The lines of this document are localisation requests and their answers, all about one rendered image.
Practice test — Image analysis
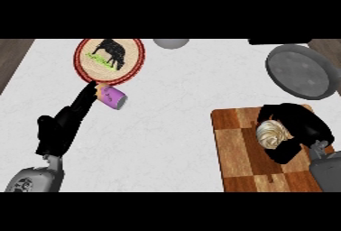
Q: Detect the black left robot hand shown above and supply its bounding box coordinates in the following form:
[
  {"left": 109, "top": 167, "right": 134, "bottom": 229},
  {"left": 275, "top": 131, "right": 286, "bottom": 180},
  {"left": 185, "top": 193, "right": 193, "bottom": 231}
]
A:
[{"left": 34, "top": 79, "right": 99, "bottom": 158}]

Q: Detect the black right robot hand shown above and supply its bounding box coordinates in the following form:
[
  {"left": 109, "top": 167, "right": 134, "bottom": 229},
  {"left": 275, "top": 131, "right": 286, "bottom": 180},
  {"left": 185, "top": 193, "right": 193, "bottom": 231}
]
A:
[{"left": 255, "top": 102, "right": 335, "bottom": 165}]

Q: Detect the cream frosted cupcake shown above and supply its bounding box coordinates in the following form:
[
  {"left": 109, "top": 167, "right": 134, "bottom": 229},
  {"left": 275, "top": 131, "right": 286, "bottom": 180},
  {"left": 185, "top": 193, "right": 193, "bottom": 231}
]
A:
[{"left": 254, "top": 120, "right": 294, "bottom": 150}]

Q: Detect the checkered wooden cutting board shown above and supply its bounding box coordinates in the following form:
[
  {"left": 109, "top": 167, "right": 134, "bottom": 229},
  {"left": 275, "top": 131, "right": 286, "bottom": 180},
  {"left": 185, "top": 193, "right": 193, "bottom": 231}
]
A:
[{"left": 210, "top": 104, "right": 335, "bottom": 193}]

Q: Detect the grey round pan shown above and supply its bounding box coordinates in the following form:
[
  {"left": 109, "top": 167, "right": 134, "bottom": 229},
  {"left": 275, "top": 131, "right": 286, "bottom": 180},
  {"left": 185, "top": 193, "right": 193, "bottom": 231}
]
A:
[{"left": 266, "top": 43, "right": 341, "bottom": 101}]

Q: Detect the purple can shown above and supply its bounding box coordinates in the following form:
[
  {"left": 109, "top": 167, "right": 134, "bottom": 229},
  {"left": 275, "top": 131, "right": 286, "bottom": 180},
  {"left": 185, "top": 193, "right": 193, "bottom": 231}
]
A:
[{"left": 94, "top": 83, "right": 130, "bottom": 111}]

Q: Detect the round cow print plate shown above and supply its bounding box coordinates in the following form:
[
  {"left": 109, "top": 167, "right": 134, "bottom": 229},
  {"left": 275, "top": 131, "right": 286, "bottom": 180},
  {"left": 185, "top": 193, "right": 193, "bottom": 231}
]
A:
[{"left": 74, "top": 39, "right": 146, "bottom": 87}]

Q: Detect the black appliance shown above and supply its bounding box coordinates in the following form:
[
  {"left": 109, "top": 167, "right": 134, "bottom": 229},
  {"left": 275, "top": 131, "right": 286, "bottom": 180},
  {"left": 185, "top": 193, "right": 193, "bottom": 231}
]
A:
[{"left": 248, "top": 39, "right": 313, "bottom": 46}]

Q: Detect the grey round bowl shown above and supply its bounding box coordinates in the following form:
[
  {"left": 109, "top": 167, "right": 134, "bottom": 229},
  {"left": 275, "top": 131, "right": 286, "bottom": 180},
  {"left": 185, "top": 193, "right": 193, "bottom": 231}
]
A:
[{"left": 154, "top": 39, "right": 190, "bottom": 50}]

